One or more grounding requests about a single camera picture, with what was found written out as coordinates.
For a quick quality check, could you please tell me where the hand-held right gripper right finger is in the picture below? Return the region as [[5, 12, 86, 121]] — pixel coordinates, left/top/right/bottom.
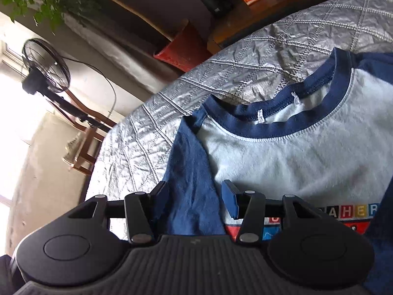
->
[[222, 180, 310, 243]]

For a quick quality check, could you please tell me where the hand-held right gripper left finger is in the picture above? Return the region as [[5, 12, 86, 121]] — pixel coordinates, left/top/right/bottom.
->
[[69, 181, 168, 245]]

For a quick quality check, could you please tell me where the light blue navy-sleeved printed shirt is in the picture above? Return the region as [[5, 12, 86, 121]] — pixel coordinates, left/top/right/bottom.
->
[[161, 47, 393, 295]]

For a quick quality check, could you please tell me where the wooden chair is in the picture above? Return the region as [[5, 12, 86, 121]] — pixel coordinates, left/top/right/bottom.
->
[[61, 89, 117, 176]]

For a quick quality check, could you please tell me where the silver quilted bedspread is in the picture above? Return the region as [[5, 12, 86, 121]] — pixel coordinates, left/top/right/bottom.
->
[[84, 0, 393, 240]]

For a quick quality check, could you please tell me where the red plant pot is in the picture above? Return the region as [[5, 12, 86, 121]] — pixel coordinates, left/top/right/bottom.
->
[[154, 20, 212, 74]]

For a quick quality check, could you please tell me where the beige curtain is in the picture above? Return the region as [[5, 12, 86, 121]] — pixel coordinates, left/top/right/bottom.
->
[[63, 9, 182, 94]]

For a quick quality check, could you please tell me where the black standing fan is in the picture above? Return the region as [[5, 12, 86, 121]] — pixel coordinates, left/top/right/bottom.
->
[[21, 38, 119, 133]]

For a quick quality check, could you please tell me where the dark wooden low cabinet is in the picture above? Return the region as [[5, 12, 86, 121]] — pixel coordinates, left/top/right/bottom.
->
[[207, 0, 393, 53]]

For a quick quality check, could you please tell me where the black fan cable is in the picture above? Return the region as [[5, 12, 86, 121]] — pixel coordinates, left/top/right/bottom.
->
[[63, 57, 118, 114]]

